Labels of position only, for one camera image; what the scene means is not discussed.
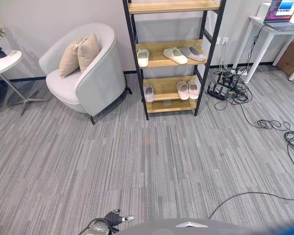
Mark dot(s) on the white wall outlet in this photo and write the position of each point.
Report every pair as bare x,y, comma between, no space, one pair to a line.
223,40

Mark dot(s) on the pink slipper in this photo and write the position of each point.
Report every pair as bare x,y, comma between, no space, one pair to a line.
182,90
193,89

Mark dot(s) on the robot grey torso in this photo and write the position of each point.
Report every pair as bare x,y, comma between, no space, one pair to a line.
176,228

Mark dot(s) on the black router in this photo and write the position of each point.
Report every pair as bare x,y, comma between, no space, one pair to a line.
219,89

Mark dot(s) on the open laptop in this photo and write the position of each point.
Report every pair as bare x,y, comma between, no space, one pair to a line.
281,14

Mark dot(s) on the beige pillow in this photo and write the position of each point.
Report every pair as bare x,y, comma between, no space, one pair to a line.
88,52
69,60

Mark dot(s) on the round white side table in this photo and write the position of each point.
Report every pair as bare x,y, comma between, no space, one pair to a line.
5,63

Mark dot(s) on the white desk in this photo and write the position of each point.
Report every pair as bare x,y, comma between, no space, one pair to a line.
269,34

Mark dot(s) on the black frame wooden shoe rack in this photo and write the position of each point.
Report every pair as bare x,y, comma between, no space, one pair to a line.
170,56

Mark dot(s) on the white box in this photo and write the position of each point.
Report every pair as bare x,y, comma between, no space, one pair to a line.
263,11

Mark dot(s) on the brown cardboard box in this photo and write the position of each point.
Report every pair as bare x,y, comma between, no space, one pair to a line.
291,58

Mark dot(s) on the white power strip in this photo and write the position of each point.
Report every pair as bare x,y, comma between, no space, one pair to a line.
240,71

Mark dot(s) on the cream slipper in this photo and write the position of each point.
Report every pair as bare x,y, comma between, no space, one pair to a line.
175,55
142,58

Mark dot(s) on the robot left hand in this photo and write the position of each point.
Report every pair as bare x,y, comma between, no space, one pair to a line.
114,218

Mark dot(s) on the grey slipper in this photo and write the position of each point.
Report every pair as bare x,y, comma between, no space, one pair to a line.
149,93
194,54

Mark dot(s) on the light grey armchair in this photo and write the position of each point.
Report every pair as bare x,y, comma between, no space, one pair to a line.
95,80

